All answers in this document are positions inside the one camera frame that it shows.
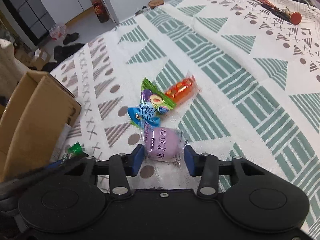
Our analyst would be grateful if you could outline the cardboard box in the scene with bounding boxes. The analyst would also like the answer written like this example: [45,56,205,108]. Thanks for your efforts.
[15,47,50,70]
[0,70,82,183]

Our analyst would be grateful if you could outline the red handled tool set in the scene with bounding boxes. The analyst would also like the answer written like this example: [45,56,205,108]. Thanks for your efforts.
[256,0,292,20]

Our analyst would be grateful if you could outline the triangle patterned bedspread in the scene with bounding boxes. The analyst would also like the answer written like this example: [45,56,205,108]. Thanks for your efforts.
[50,0,320,240]

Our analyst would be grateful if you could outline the blue candy packet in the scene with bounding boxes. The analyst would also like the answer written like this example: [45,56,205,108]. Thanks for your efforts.
[127,106,162,129]

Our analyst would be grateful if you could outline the flat cardboard box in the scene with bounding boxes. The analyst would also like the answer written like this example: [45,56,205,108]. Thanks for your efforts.
[15,47,50,70]

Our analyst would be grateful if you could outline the plastic wrapped bottle pack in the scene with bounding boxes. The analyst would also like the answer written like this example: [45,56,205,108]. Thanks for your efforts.
[49,23,67,40]

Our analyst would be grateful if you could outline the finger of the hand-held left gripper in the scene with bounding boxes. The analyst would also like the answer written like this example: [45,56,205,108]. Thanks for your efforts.
[22,153,88,180]

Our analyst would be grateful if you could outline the shiny metal pot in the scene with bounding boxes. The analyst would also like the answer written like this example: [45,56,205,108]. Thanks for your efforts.
[135,5,148,17]

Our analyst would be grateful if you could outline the black framed glass door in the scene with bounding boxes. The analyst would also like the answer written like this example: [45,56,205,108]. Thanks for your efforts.
[0,0,57,40]

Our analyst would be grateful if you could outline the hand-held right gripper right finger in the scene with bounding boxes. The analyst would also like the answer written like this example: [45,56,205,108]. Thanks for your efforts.
[184,144,270,197]

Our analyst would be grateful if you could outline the red round keychain charm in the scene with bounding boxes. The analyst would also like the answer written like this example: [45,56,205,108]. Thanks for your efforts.
[285,6,302,25]

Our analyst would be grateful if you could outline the green plum snack packet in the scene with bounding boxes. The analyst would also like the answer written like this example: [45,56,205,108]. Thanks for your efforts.
[140,77,177,117]

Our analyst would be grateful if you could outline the black shoes on floor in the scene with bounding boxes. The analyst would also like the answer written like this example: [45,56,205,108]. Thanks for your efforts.
[54,43,86,63]

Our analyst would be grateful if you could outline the cream dotted tablecloth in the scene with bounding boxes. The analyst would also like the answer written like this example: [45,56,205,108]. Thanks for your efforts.
[0,38,30,100]

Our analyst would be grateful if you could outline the brown box red label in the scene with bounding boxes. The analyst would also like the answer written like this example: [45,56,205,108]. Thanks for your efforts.
[92,1,110,23]

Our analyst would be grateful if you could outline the green patterned snack packet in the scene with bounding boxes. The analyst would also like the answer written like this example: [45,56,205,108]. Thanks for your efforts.
[61,142,83,161]

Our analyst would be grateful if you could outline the black bag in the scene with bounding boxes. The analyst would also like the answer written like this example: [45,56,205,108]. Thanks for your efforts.
[41,62,60,72]

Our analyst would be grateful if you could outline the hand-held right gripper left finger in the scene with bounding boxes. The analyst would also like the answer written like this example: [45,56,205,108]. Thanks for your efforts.
[61,144,146,197]

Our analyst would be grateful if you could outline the orange jelly packet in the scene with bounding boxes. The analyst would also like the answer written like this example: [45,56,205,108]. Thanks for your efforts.
[164,71,202,104]

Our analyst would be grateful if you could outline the purple mochi packet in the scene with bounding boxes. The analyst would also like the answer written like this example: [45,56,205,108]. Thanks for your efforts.
[141,126,188,167]

